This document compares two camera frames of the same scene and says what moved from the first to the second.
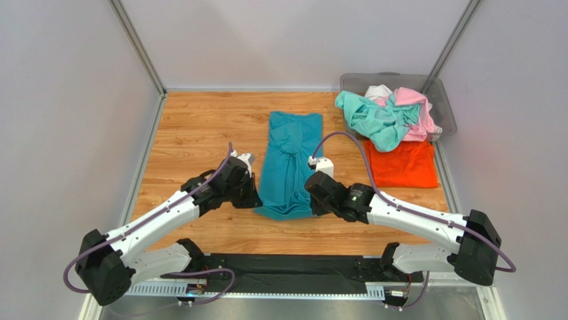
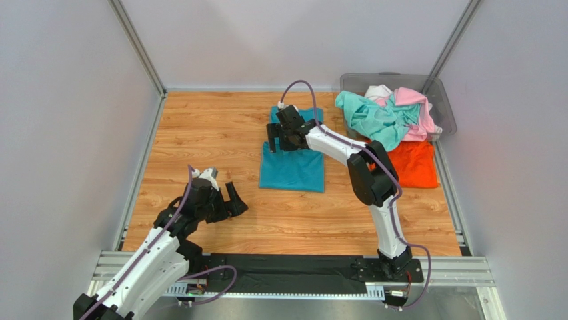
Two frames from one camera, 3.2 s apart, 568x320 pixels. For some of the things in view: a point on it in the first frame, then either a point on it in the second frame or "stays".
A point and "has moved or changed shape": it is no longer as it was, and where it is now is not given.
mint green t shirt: x=385 y=124 stays
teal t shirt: x=294 y=137 has moved or changed shape
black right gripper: x=317 y=206 → x=281 y=138
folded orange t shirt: x=412 y=165 stays
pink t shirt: x=426 y=125 stays
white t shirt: x=376 y=91 stays
